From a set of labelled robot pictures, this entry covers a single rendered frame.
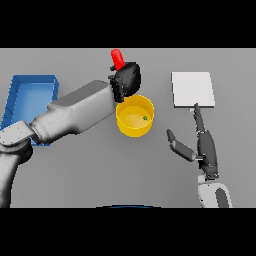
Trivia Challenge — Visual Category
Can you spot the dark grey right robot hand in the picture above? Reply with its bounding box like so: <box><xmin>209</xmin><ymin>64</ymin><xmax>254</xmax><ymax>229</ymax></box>
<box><xmin>166</xmin><ymin>102</ymin><xmax>220</xmax><ymax>181</ymax></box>

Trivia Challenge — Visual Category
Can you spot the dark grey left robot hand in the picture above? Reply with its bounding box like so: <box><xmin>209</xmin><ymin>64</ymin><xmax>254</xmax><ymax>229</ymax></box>
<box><xmin>107</xmin><ymin>61</ymin><xmax>142</xmax><ymax>103</ymax></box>

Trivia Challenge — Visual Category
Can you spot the yellow bowl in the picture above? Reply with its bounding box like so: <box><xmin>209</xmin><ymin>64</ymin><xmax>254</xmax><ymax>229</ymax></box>
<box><xmin>115</xmin><ymin>94</ymin><xmax>155</xmax><ymax>138</ymax></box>

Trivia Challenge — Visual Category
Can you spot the pale square measuring scale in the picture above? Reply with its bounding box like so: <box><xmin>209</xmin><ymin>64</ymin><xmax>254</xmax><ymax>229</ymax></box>
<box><xmin>171</xmin><ymin>71</ymin><xmax>216</xmax><ymax>109</ymax></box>

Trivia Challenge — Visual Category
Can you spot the blue tray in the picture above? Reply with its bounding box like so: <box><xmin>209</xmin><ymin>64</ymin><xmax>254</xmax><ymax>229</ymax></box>
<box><xmin>0</xmin><ymin>74</ymin><xmax>60</xmax><ymax>147</ymax></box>

